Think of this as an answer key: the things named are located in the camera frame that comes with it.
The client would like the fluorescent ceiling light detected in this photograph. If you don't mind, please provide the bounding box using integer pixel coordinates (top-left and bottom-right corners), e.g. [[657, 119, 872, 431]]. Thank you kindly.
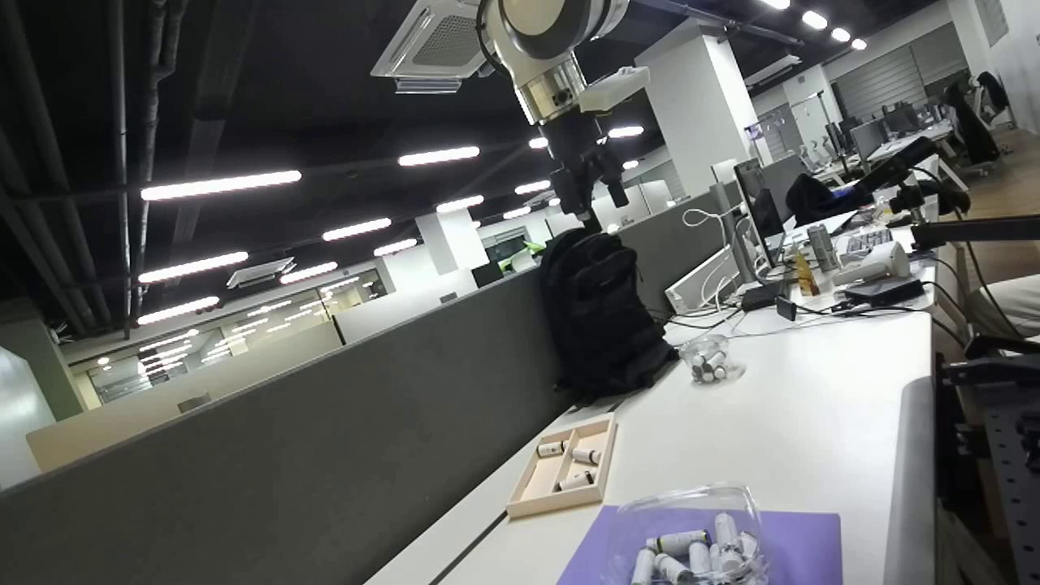
[[320, 216, 396, 247], [393, 144, 484, 174], [136, 167, 307, 206], [132, 247, 255, 290]]

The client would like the grey desk partition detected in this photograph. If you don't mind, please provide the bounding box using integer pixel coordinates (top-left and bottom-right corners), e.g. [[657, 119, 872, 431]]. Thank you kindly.
[[0, 262, 579, 585]]

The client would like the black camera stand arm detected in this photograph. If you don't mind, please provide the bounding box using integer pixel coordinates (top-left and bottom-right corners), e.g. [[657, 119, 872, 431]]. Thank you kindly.
[[853, 134, 1040, 251]]

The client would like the wooden compartment tray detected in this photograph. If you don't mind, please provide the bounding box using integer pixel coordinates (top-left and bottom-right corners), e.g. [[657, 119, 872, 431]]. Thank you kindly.
[[503, 414, 621, 522]]

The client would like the purple mat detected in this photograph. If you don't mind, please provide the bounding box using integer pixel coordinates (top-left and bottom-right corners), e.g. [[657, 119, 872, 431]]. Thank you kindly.
[[556, 504, 846, 585]]

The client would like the black backpack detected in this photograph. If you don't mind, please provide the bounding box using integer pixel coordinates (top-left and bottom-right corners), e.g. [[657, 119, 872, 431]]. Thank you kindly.
[[538, 225, 682, 401]]

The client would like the ceiling air conditioner unit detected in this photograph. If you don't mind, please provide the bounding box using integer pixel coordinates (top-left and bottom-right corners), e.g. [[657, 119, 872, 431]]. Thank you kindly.
[[367, 0, 494, 97]]

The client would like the computer monitor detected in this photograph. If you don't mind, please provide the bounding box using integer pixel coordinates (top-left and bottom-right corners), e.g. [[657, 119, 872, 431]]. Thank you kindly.
[[731, 156, 789, 286]]

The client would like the black perforated mounting board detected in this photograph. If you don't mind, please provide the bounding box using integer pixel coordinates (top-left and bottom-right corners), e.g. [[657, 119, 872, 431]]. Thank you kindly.
[[937, 353, 1040, 585]]

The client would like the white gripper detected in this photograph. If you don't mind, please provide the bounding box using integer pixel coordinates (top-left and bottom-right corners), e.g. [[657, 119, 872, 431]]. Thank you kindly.
[[510, 48, 653, 230]]

